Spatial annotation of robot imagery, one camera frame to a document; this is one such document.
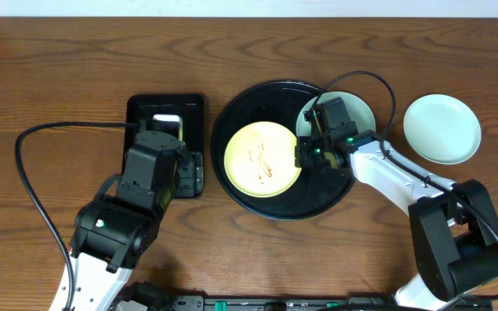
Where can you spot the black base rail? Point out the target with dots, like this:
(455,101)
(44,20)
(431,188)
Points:
(142,296)

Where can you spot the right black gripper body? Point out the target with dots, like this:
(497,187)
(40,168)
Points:
(309,154)

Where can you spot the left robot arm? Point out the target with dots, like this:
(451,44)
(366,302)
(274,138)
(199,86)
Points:
(121,222)

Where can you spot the black rectangular tray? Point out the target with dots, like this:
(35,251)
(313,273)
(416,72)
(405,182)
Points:
(190,107)

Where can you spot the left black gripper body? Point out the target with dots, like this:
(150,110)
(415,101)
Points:
(193,174)

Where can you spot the light blue plate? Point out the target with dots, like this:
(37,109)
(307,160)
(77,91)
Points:
(357,108)
(442,129)

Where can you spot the yellow plate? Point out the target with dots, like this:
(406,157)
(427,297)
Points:
(260,159)

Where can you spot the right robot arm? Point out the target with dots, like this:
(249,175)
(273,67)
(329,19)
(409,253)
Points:
(454,227)

